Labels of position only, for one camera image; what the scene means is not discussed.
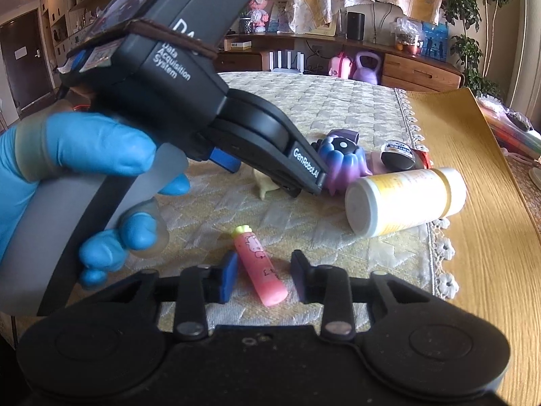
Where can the plastic bag with items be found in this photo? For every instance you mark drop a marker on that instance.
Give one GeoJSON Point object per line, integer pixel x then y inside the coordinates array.
{"type": "Point", "coordinates": [505, 133]}

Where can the blue picture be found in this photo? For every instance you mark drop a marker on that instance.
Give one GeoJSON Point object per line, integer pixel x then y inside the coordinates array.
{"type": "Point", "coordinates": [435, 40]}

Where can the pink eraser block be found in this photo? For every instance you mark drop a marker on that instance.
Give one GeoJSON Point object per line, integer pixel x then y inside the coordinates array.
{"type": "Point", "coordinates": [378, 165]}

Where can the purple octopus toy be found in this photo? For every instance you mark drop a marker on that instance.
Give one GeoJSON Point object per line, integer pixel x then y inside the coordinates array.
{"type": "Point", "coordinates": [344, 167]}

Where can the person's left hand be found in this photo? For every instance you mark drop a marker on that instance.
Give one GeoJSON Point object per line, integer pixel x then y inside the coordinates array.
{"type": "Point", "coordinates": [84, 143]}

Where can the wooden media cabinet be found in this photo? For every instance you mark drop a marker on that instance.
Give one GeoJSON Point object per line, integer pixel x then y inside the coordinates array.
{"type": "Point", "coordinates": [405, 61]}

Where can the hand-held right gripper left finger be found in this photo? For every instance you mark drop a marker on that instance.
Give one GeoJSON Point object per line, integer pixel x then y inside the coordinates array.
{"type": "Point", "coordinates": [229, 277]}

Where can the small jar with black lid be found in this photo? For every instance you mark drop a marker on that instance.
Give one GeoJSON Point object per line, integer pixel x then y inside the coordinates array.
{"type": "Point", "coordinates": [397, 158]}

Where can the golden lace tablecloth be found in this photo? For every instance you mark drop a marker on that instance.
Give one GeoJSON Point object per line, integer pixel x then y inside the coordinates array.
{"type": "Point", "coordinates": [524, 186]}

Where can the wooden cabinet drawer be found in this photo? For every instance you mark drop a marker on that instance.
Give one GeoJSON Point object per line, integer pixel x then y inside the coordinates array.
{"type": "Point", "coordinates": [416, 82]}

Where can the white router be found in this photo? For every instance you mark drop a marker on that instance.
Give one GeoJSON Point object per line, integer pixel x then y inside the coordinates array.
{"type": "Point", "coordinates": [287, 61]}

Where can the dark wooden door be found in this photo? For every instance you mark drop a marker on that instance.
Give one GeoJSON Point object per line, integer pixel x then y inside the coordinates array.
{"type": "Point", "coordinates": [25, 59]}

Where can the white plastic bottle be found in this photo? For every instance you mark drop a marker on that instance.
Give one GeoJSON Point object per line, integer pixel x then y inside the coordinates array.
{"type": "Point", "coordinates": [397, 203]}

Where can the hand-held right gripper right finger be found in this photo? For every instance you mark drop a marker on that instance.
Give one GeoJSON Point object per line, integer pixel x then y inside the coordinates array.
{"type": "Point", "coordinates": [299, 279]}

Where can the purple eraser block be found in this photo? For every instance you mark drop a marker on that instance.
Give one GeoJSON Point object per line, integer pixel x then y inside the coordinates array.
{"type": "Point", "coordinates": [350, 135]}

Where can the pale yellow figurine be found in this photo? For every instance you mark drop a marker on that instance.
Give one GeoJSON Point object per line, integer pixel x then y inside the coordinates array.
{"type": "Point", "coordinates": [264, 184]}

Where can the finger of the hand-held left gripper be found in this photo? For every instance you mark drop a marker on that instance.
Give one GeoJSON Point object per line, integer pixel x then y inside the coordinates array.
{"type": "Point", "coordinates": [308, 160]}
{"type": "Point", "coordinates": [279, 177]}

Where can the green potted plant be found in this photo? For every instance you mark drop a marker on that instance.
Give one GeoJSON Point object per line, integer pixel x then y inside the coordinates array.
{"type": "Point", "coordinates": [469, 29]}

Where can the clear plastic bag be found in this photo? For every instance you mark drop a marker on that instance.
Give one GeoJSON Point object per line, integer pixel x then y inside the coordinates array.
{"type": "Point", "coordinates": [405, 34]}

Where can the red candy wrapper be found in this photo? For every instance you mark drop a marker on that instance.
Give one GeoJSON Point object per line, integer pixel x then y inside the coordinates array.
{"type": "Point", "coordinates": [424, 158]}

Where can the purple kettlebell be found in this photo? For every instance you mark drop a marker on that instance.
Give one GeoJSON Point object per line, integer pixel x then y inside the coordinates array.
{"type": "Point", "coordinates": [367, 67]}

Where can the dark small item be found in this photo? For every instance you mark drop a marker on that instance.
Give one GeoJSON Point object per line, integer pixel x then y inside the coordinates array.
{"type": "Point", "coordinates": [519, 119]}

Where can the black cylinder speaker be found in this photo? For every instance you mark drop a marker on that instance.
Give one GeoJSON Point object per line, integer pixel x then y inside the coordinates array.
{"type": "Point", "coordinates": [356, 25]}

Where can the small cardboard box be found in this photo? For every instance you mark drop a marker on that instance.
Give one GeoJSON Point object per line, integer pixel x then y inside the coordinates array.
{"type": "Point", "coordinates": [239, 44]}

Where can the cream quilted tablecloth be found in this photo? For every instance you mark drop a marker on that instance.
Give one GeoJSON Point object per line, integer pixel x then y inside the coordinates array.
{"type": "Point", "coordinates": [304, 101]}

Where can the beige window curtain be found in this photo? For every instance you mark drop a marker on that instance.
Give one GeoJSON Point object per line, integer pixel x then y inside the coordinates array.
{"type": "Point", "coordinates": [526, 29]}

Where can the mesh pen cup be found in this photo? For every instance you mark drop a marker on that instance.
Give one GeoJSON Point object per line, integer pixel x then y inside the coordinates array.
{"type": "Point", "coordinates": [245, 25]}

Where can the pink toy backpack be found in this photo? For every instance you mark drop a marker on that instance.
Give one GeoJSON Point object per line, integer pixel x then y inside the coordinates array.
{"type": "Point", "coordinates": [339, 65]}

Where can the wall shelf unit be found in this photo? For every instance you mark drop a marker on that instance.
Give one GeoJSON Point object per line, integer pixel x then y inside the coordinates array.
{"type": "Point", "coordinates": [80, 0]}

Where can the pink cartoon print tube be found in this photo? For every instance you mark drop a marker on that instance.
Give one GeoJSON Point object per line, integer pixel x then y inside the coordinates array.
{"type": "Point", "coordinates": [260, 266]}

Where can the pink doll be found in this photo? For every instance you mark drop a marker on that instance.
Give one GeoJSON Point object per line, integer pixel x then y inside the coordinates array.
{"type": "Point", "coordinates": [260, 8]}

